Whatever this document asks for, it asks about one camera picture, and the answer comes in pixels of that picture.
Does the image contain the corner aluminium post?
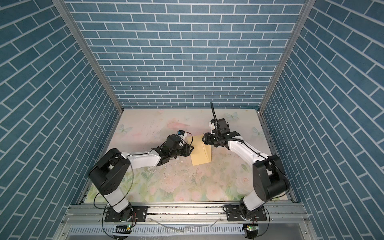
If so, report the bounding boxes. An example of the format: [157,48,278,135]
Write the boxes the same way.
[259,0,316,113]
[52,0,124,114]

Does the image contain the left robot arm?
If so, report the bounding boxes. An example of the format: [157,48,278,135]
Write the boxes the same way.
[89,130,194,222]

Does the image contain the yellow envelope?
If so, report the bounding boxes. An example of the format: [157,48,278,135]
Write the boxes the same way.
[190,135,212,166]

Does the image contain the right corner aluminium post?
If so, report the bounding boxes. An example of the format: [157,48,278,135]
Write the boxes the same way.
[259,0,316,113]

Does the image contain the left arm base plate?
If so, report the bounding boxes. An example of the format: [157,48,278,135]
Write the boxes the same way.
[104,205,149,223]

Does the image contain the left corner aluminium post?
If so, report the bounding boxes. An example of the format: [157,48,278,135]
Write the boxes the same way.
[52,0,124,114]

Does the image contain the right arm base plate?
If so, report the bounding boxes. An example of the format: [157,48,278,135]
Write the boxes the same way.
[222,205,267,222]

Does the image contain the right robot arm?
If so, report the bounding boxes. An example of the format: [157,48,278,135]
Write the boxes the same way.
[202,118,291,220]

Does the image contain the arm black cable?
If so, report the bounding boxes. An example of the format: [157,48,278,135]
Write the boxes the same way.
[209,101,291,238]
[92,131,194,238]

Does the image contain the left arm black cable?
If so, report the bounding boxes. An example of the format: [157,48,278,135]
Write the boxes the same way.
[92,131,194,238]

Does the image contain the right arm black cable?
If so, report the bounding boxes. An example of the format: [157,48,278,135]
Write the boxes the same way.
[209,101,291,238]

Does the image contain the white slotted cable duct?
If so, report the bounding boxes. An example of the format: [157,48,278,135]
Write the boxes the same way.
[68,224,245,237]

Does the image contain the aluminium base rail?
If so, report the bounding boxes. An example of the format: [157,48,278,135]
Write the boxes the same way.
[63,201,310,225]

